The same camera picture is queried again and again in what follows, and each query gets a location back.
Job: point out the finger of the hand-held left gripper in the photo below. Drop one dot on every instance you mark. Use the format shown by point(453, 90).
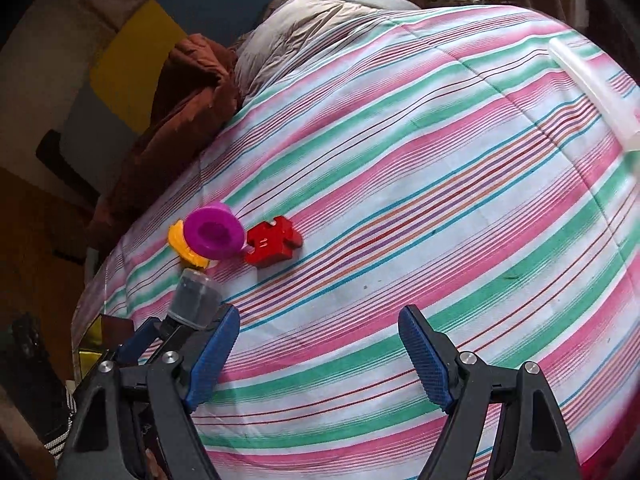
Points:
point(137, 340)

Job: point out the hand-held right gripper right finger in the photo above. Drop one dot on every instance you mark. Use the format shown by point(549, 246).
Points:
point(425, 355)

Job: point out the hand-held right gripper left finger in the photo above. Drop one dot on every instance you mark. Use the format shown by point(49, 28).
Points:
point(215, 355)

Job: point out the gold metal tray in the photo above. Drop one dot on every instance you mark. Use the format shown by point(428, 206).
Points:
point(90, 355)

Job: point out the clear plastic cup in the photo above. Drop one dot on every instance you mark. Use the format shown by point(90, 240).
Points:
point(192, 300)

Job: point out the purple plastic cup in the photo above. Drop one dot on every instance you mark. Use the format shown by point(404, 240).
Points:
point(215, 232)

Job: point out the red puzzle piece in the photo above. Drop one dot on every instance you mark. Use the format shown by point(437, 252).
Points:
point(272, 242)

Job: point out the yellow orange plastic piece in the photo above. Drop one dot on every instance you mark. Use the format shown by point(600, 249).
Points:
point(176, 237)

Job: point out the dark bulky object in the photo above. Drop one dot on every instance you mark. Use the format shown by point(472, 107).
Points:
point(30, 370)

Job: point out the black white striped cloth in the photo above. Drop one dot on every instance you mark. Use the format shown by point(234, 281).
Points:
point(57, 425)

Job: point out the pink green striped blanket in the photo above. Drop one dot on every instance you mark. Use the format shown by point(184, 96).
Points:
point(400, 185)

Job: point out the brown quilted cloth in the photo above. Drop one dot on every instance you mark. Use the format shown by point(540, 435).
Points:
point(175, 125)

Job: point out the multicolour patchwork sofa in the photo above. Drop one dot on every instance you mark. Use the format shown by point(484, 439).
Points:
point(130, 60)

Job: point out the translucent plastic tube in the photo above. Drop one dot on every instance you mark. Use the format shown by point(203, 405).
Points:
point(595, 90)

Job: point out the white pillow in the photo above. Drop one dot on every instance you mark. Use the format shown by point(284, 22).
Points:
point(300, 40)

